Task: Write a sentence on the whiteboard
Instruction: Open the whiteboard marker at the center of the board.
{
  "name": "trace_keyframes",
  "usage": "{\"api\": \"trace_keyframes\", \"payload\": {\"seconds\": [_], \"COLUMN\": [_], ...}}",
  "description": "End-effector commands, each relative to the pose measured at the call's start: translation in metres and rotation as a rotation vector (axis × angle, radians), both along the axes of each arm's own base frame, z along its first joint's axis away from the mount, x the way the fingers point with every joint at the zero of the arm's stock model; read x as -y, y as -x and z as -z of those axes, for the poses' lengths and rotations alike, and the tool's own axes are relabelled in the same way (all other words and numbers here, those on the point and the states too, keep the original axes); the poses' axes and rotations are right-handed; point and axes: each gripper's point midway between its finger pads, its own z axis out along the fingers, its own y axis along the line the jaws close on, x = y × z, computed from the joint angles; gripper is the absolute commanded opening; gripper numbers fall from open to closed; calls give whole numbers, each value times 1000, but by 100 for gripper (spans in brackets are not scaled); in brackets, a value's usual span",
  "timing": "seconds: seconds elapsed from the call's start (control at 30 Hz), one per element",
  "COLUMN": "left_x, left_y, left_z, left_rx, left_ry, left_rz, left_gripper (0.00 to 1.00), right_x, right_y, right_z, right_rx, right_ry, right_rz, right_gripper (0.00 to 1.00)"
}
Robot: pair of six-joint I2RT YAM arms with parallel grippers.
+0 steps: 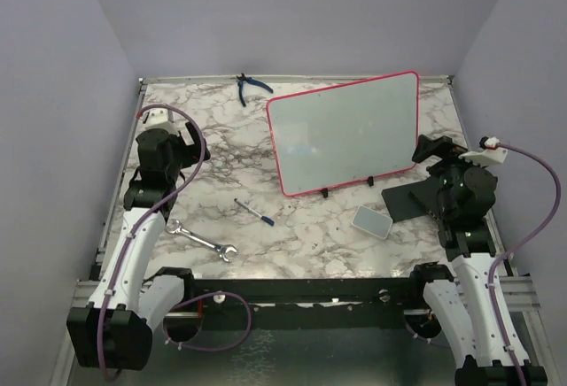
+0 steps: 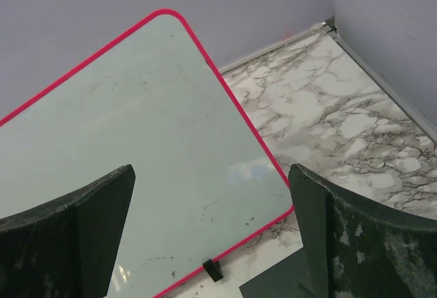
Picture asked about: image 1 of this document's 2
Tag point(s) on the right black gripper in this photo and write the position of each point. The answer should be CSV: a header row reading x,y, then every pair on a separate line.
x,y
442,146

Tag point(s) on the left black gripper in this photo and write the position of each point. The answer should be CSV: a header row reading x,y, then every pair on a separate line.
x,y
192,151

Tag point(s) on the blue whiteboard marker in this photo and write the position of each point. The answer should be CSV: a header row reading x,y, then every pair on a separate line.
x,y
255,213

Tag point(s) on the red-framed whiteboard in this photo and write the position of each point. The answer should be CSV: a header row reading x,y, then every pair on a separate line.
x,y
342,134

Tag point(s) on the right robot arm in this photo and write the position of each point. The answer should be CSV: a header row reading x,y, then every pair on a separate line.
x,y
466,297

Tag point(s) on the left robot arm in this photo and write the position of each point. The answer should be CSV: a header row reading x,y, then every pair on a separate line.
x,y
114,330

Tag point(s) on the black whiteboard stand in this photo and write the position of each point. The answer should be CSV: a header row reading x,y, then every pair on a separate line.
x,y
370,181

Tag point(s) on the white whiteboard eraser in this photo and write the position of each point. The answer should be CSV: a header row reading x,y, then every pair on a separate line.
x,y
372,222

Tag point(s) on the silver combination wrench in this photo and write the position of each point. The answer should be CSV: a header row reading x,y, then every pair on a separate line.
x,y
224,251

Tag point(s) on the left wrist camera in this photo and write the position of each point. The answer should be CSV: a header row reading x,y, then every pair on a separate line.
x,y
159,119

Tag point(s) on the aluminium table frame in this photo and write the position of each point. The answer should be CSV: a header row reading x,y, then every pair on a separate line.
x,y
287,303

